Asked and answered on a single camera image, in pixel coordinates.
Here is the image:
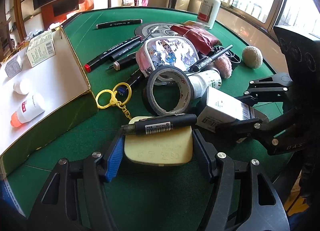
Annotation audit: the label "large white bottle red label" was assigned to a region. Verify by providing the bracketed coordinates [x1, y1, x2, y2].
[197, 0, 221, 30]

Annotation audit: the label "red wooden tv cabinet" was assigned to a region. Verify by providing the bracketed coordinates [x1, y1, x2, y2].
[41, 0, 95, 28]

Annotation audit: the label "cream yarn ball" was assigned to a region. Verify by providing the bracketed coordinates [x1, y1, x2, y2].
[241, 46, 264, 69]

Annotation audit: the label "white bottle orange cap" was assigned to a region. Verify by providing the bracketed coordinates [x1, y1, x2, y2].
[10, 92, 47, 128]

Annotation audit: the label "small white bottle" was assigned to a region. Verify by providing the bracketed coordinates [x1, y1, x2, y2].
[13, 79, 32, 95]

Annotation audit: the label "white barcode box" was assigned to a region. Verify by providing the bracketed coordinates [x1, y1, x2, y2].
[195, 87, 257, 134]

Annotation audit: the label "green white medicine box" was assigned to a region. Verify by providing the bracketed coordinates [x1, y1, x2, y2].
[26, 29, 57, 68]

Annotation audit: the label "cartoon print pouch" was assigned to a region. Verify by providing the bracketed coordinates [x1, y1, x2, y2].
[135, 36, 200, 85]

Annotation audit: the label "red foil packet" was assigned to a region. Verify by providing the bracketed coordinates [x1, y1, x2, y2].
[170, 24, 220, 54]

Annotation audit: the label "black marker pink caps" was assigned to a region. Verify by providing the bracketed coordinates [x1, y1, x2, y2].
[96, 18, 143, 30]

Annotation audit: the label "black marker blue cap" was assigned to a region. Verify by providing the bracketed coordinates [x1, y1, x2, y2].
[125, 67, 148, 89]

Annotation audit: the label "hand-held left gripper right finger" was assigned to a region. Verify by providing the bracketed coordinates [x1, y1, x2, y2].
[192, 129, 290, 231]

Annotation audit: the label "black marker red cap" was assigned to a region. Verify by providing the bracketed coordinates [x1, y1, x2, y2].
[84, 35, 142, 74]

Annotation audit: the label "black cord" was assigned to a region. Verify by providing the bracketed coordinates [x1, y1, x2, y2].
[214, 45, 242, 64]

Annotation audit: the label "round table control panel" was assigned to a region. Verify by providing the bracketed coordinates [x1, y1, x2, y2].
[134, 21, 185, 39]

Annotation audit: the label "small grey box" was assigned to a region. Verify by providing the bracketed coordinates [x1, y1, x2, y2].
[4, 55, 23, 79]

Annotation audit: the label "black pen white band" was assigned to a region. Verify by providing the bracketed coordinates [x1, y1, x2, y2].
[106, 53, 137, 71]

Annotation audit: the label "cream plastic case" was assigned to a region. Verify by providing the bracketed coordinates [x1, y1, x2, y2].
[124, 116, 193, 167]

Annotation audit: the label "yellow key ring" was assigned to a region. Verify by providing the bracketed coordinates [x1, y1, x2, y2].
[96, 82, 133, 120]

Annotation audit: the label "black tape roll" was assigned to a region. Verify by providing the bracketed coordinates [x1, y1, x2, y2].
[146, 66, 194, 117]

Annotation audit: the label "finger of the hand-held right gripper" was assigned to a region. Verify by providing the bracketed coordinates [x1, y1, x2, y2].
[236, 72, 293, 107]
[214, 113, 296, 156]

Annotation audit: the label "thick black gel pen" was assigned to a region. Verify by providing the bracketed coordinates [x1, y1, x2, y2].
[121, 114, 198, 136]

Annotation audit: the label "pink plush toy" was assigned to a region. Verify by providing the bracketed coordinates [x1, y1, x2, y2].
[212, 54, 233, 79]

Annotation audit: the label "slim black pen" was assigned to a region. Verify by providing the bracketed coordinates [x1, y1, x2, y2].
[188, 44, 233, 72]

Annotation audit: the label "white pill bottle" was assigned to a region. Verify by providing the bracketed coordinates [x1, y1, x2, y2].
[187, 69, 222, 99]

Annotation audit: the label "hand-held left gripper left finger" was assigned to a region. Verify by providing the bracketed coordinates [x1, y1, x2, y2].
[26, 130, 125, 231]

